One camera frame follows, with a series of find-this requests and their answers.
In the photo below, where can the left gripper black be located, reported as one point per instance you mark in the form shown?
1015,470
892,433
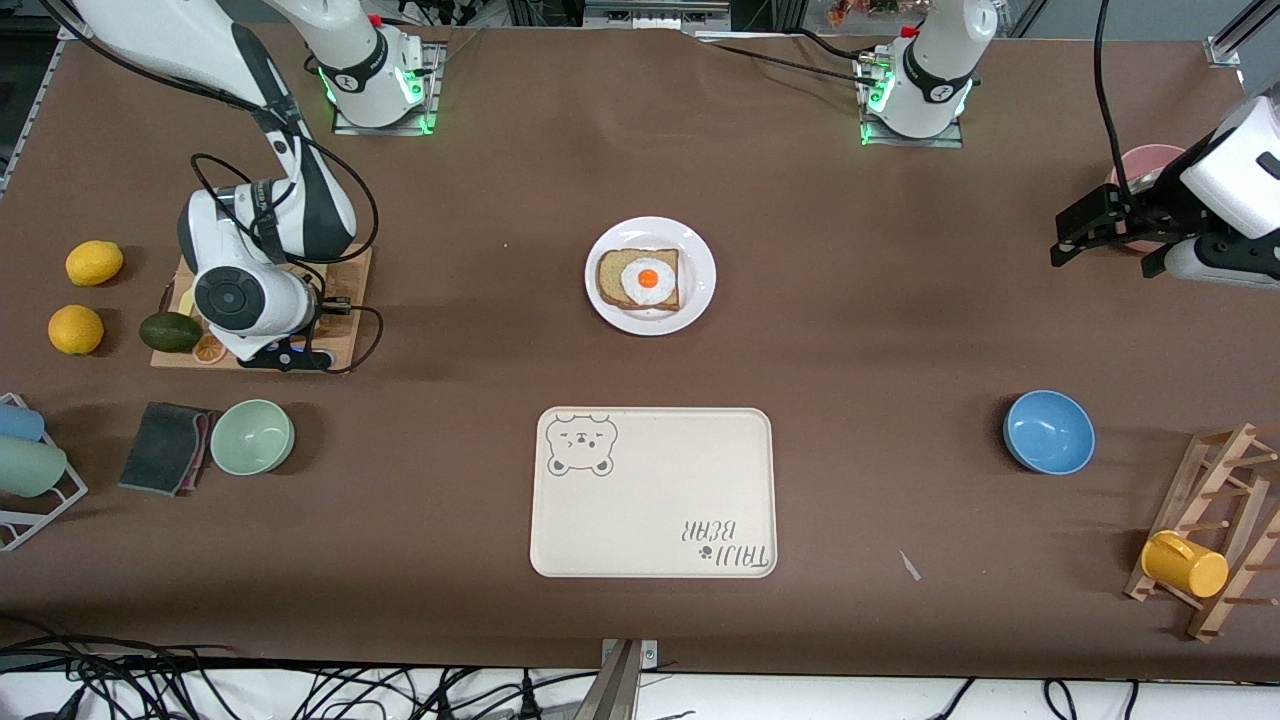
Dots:
1143,214

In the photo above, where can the white round plate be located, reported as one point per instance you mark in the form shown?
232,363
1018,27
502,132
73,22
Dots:
700,275

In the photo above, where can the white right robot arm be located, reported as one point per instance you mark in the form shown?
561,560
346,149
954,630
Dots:
150,30

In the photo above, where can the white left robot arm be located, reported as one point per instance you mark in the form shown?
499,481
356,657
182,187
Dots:
935,60

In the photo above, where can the pink bowl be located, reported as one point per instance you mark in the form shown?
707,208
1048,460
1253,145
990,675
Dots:
1150,158

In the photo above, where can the blue bowl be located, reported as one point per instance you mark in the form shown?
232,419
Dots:
1048,432

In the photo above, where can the aluminium corner strut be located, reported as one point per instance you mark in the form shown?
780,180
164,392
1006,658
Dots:
1225,48

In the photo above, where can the wooden mug rack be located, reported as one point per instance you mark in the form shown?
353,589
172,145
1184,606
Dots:
1215,470

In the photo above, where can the yellow mug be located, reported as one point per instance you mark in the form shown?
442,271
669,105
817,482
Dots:
1185,565

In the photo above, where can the small grey tape scrap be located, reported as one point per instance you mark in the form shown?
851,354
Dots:
909,565

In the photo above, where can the fried egg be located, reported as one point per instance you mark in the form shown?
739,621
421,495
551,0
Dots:
648,280

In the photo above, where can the bread slice under egg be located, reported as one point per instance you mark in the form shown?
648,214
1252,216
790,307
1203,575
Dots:
610,280

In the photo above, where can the cream tray with bear print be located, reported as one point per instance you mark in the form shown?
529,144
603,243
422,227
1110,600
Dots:
650,520

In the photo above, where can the wooden cutting board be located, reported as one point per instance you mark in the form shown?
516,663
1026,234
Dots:
358,280

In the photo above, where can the pale green bowl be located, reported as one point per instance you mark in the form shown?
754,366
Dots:
252,438

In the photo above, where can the dried orange slice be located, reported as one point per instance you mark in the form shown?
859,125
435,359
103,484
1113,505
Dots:
210,350

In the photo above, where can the dark green avocado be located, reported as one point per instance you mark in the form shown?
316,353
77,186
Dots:
168,332

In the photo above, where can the grey folded cloth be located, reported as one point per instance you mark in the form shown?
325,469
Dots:
160,450

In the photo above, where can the yellow lemon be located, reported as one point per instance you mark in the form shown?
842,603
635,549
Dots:
94,263

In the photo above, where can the orange-yellow lemon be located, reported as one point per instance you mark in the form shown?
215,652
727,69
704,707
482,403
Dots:
76,330

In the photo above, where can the pale green cup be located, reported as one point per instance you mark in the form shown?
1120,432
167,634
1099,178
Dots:
28,467

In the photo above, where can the light blue cup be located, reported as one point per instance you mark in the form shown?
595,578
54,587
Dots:
18,422

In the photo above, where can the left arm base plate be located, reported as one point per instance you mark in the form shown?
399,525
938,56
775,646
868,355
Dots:
940,141

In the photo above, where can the aluminium frame profile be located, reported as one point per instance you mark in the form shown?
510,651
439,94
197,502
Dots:
650,12

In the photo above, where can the metal table edge bracket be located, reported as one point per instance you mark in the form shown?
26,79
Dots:
622,680

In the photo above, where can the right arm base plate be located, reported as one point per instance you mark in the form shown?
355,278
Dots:
350,128

